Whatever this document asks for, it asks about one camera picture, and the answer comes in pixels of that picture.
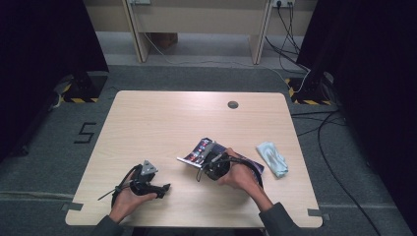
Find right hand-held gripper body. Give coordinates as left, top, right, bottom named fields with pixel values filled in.
left=197, top=141, right=232, bottom=182

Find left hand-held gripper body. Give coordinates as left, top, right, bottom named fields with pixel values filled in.
left=130, top=159, right=162, bottom=198

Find illustrated blue magazine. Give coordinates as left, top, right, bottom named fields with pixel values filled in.
left=176, top=137, right=265, bottom=176

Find light blue cloth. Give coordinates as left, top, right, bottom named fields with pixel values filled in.
left=256, top=141, right=289, bottom=179

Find person's left hand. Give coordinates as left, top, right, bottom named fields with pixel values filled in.
left=108, top=170, right=158, bottom=224

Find person's right hand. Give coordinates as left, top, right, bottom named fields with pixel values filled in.
left=215, top=147, right=264, bottom=198

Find grey tape strip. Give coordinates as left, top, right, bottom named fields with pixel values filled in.
left=61, top=202, right=85, bottom=212
left=307, top=207, right=331, bottom=221

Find black stand base hazard tape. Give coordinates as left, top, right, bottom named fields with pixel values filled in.
left=60, top=71, right=109, bottom=103
left=284, top=70, right=333, bottom=106

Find brown cardboard box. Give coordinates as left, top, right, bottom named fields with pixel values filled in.
left=149, top=32, right=179, bottom=50

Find black curtain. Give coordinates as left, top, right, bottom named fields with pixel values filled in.
left=0, top=0, right=110, bottom=163
left=296, top=0, right=417, bottom=227

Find thin grey cable tie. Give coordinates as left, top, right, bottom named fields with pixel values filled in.
left=97, top=186, right=124, bottom=202

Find long white floor cable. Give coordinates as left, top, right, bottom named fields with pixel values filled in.
left=142, top=31, right=291, bottom=85

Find black floor cables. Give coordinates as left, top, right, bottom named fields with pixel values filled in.
left=290, top=109, right=383, bottom=236

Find short white cable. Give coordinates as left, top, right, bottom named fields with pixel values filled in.
left=294, top=68, right=312, bottom=93

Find black cables from socket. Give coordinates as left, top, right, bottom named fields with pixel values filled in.
left=265, top=3, right=311, bottom=73

